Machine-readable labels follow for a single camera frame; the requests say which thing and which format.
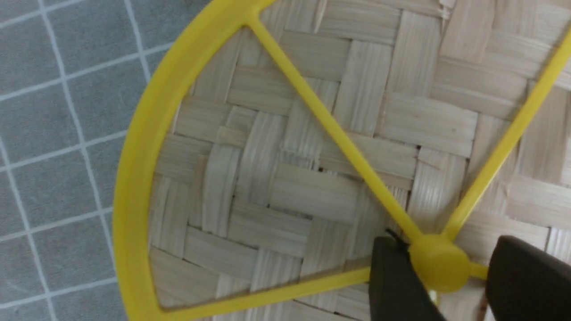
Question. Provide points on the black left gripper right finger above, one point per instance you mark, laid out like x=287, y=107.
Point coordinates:
x=527, y=284

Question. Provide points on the grey checked tablecloth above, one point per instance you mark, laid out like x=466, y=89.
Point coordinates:
x=72, y=74

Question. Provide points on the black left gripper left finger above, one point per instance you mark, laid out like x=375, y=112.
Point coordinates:
x=395, y=291

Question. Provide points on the yellow woven bamboo steamer lid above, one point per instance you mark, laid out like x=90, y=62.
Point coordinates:
x=278, y=138

